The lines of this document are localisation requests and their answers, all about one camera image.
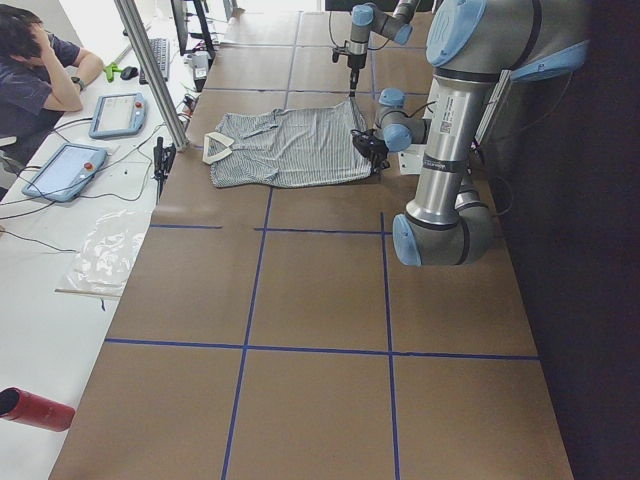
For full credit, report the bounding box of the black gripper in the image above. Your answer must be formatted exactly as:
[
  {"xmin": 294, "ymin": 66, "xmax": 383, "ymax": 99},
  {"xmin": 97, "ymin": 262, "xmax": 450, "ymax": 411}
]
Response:
[
  {"xmin": 350, "ymin": 129, "xmax": 390, "ymax": 175},
  {"xmin": 332, "ymin": 44, "xmax": 368, "ymax": 98}
]

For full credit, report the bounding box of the navy white striped polo shirt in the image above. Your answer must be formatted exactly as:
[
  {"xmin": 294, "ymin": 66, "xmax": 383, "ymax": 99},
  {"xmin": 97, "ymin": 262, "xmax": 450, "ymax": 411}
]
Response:
[{"xmin": 202, "ymin": 99, "xmax": 372, "ymax": 188}]

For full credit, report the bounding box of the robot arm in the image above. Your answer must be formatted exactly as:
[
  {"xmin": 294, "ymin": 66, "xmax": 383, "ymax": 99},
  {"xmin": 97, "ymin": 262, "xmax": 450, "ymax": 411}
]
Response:
[
  {"xmin": 373, "ymin": 1, "xmax": 592, "ymax": 266},
  {"xmin": 328, "ymin": 1, "xmax": 421, "ymax": 100}
]

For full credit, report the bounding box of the black monitor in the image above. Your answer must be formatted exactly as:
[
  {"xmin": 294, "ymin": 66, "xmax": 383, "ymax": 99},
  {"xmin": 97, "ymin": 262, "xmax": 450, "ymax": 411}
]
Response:
[{"xmin": 169, "ymin": 0, "xmax": 219, "ymax": 56}]

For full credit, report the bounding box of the black keyboard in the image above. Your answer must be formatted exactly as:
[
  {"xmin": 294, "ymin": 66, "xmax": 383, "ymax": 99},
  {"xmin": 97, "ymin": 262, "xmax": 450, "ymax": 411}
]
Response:
[{"xmin": 149, "ymin": 38, "xmax": 171, "ymax": 81}]

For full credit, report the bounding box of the black power strip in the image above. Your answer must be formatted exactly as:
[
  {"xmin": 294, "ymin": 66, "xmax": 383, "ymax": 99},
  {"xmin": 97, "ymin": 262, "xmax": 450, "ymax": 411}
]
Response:
[{"xmin": 153, "ymin": 136, "xmax": 176, "ymax": 202}]

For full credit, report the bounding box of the black computer mouse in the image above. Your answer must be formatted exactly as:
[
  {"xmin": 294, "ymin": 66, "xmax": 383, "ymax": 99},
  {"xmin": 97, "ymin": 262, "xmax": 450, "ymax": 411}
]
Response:
[{"xmin": 120, "ymin": 66, "xmax": 139, "ymax": 81}]

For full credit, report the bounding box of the upper teach pendant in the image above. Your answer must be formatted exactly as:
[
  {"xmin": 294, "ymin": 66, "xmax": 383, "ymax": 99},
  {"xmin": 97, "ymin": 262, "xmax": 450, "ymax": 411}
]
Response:
[{"xmin": 89, "ymin": 92, "xmax": 146, "ymax": 139}]

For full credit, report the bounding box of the teach pendant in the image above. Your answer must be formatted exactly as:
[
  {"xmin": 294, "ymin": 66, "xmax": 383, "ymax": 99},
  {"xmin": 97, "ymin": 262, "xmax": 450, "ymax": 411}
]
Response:
[
  {"xmin": 89, "ymin": 92, "xmax": 146, "ymax": 139},
  {"xmin": 22, "ymin": 143, "xmax": 107, "ymax": 202}
]

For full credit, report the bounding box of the clear plastic bag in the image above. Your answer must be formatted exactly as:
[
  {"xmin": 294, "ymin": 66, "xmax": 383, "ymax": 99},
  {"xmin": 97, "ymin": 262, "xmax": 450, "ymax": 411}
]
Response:
[{"xmin": 56, "ymin": 209, "xmax": 151, "ymax": 298}]

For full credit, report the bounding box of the lower teach pendant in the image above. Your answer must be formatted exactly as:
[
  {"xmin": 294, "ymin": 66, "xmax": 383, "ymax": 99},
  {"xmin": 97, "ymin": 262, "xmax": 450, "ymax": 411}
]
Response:
[{"xmin": 22, "ymin": 143, "xmax": 107, "ymax": 202}]

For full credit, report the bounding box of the seated person dark shirt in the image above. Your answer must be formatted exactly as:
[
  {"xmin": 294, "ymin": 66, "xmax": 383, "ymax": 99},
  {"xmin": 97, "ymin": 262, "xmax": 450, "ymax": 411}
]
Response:
[{"xmin": 1, "ymin": 4, "xmax": 104, "ymax": 165}]

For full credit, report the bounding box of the red cylinder bottle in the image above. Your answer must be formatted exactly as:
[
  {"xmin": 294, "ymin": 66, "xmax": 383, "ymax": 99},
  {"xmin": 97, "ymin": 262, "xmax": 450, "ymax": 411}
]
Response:
[{"xmin": 1, "ymin": 387, "xmax": 75, "ymax": 432}]

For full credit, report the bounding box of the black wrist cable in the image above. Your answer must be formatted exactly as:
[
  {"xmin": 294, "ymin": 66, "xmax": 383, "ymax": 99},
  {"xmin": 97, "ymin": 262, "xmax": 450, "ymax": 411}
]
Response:
[
  {"xmin": 327, "ymin": 7, "xmax": 396, "ymax": 54},
  {"xmin": 349, "ymin": 99, "xmax": 439, "ymax": 139}
]

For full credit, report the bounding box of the aluminium frame post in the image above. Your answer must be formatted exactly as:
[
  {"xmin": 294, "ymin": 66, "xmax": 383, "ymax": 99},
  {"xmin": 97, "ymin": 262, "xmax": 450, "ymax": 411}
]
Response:
[{"xmin": 114, "ymin": 0, "xmax": 189, "ymax": 152}]

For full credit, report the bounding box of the green handled tool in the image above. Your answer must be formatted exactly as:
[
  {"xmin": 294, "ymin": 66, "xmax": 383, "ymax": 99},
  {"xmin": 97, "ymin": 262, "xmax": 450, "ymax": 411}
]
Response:
[{"xmin": 103, "ymin": 44, "xmax": 132, "ymax": 83}]

